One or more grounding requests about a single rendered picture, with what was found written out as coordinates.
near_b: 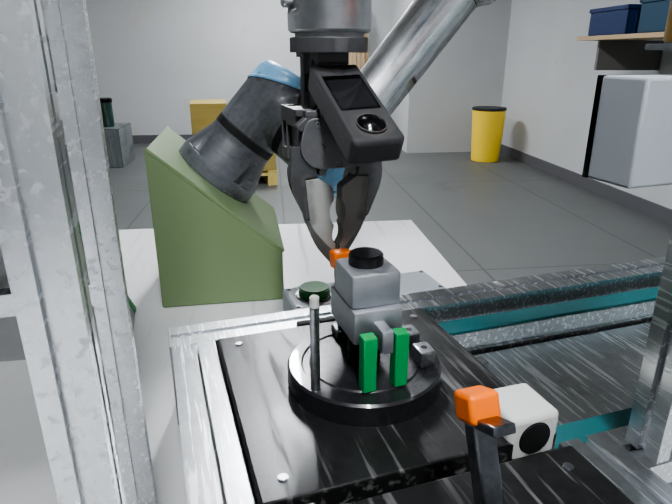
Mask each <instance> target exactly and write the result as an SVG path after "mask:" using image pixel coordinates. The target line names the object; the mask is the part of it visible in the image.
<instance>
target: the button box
mask: <svg viewBox="0 0 672 504"><path fill-rule="evenodd" d="M326 284H327V285H329V287H330V295H329V296H328V297H326V298H324V299H320V300H319V306H326V305H331V286H332V285H335V282H331V283H326ZM444 288H445V287H444V286H442V285H441V284H440V283H438V282H437V281H436V280H435V279H433V278H432V277H431V276H429V275H428V274H427V273H425V272H424V271H423V270H420V271H415V272H407V273H401V276H400V295H402V294H409V293H416V292H423V291H430V290H437V289H444ZM305 308H309V300H308V299H304V298H302V297H300V296H299V286H296V287H293V288H285V289H283V312H284V311H291V310H298V309H305Z"/></svg>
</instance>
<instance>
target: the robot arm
mask: <svg viewBox="0 0 672 504"><path fill-rule="evenodd" d="M494 1H495V0H414V1H413V2H412V3H411V5H410V6H409V7H408V9H407V10H406V11H405V13H404V14H403V15H402V16H401V18H400V19H399V20H398V22H397V23H396V24H395V26H394V27H393V28H392V30H391V31H390V32H389V34H388V35H387V36H386V37H385V39H384V40H383V41H382V43H381V44H380V45H379V47H378V48H377V49H376V51H375V52H374V53H373V55H372V56H371V57H370V58H369V60H368V61H367V62H366V64H365V65H364V66H363V68H362V69H361V70H360V69H359V68H358V66H357V65H348V64H349V53H366V52H368V38H367V37H364V34H365V33H369V32H370V31H371V9H372V0H280V3H281V6H282V7H286V8H288V12H287V18H288V31H289V32H290V33H295V37H290V52H296V57H300V77H299V76H297V75H296V74H295V73H293V72H292V71H290V70H288V69H287V68H285V67H284V66H282V65H280V64H278V63H276V62H274V61H271V60H265V61H262V62H261V63H260V64H259V65H258V66H257V68H256V69H255V70H254V71H253V72H252V73H251V74H249V75H248V76H247V80H246V81H245V82H244V83H243V85H242V86H241V87H240V89H239V90H238V91H237V92H236V94H235V95H234V96H233V97H232V99H231V100H230V101H229V103H228V104H227V105H226V106H225V108H224V109H223V110H222V112H221V113H220V114H219V116H218V117H217V118H216V119H215V121H214V122H213V123H211V124H210V125H208V126H207V127H205V128H204V129H202V130H201V131H199V132H198V133H196V134H195V135H193V136H192V137H190V138H189V139H187V140H186V141H185V142H184V143H183V145H182V146H181V147H180V149H179V153H180V155H181V156H182V157H183V159H184V160H185V161H186V162H187V163H188V164H189V165H190V166H191V167H192V168H193V169H194V170H195V171H196V172H197V173H198V174H199V175H200V176H202V177H203V178H204V179H205V180H207V181H208V182H209V183H210V184H212V185H213V186H214V187H216V188H217V189H219V190H220V191H222V192H223V193H225V194H226V195H228V196H230V197H231V198H233V199H235V200H237V201H239V202H242V203H247V202H248V201H249V199H250V198H251V197H252V196H253V194H254V192H255V190H256V187H257V185H258V182H259V179H260V177H261V174H262V172H263V169H264V166H265V165H266V163H267V162H268V160H269V159H270V158H271V157H272V155H273V154H274V153H275V154H276V155H277V156H278V157H280V158H281V159H282V160H283V161H284V162H285V163H286V164H287V165H288V166H287V177H288V183H289V187H290V189H291V192H292V194H293V196H294V198H295V200H296V202H297V204H298V206H299V208H300V210H301V212H302V214H303V219H304V222H305V224H306V226H307V228H308V231H309V233H310V235H311V237H312V239H313V241H314V243H315V245H316V247H317V248H318V250H319V251H320V252H321V253H322V254H323V256H324V257H325V258H326V259H327V260H328V261H329V262H330V258H329V251H330V250H332V249H341V248H347V249H349V248H350V246H351V245H352V243H353V242H354V240H355V238H356V236H357V235H358V233H359V231H360V229H361V227H362V225H363V222H364V220H365V217H366V216H367V215H368V214H369V211H370V209H371V206H372V204H373V201H374V199H375V197H376V194H377V192H378V189H379V186H380V183H381V178H382V162H383V161H392V160H397V159H398V158H399V157H400V153H401V150H402V146H403V142H404V135H403V134H402V132H401V131H400V129H399V128H398V126H397V125H396V123H395V122H394V120H393V119H392V117H391V114H392V113H393V112H394V111H395V109H396V108H397V107H398V106H399V104H400V103H401V102H402V101H403V99H404V98H405V97H406V96H407V94H408V93H409V92H410V91H411V89H412V88H413V87H414V86H415V84H416V83H417V82H418V81H419V79H420V78H421V77H422V76H423V74H424V73H425V72H426V71H427V69H428V68H429V67H430V66H431V64H432V63H433V62H434V61H435V59H436V58H437V57H438V56H439V54H440V53H441V52H442V51H443V49H444V48H445V47H446V46H447V44H448V43H449V42H450V41H451V39H452V38H453V37H454V36H455V34H456V33H457V32H458V31H459V29H460V28H461V27H462V26H463V24H464V23H465V22H466V21H467V19H468V18H469V17H470V16H471V14H472V13H473V12H474V11H475V10H476V8H478V7H480V6H486V5H491V4H492V3H493V2H494ZM335 197H336V204H335V207H336V214H337V217H338V218H337V220H336V222H337V225H338V233H337V236H336V238H335V240H333V238H332V232H333V228H334V224H333V223H332V221H331V218H330V207H331V204H332V202H333V200H334V198H335Z"/></svg>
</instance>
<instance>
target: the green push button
mask: <svg viewBox="0 0 672 504"><path fill-rule="evenodd" d="M311 295H318V296H319V300H320V299H324V298H326V297H328V296H329V295H330V287H329V285H327V284H326V283H324V282H321V281H308V282H305V283H303V284H301V285H300V286H299V296H300V297H302V298H304V299H308V300H309V297H310V296H311Z"/></svg>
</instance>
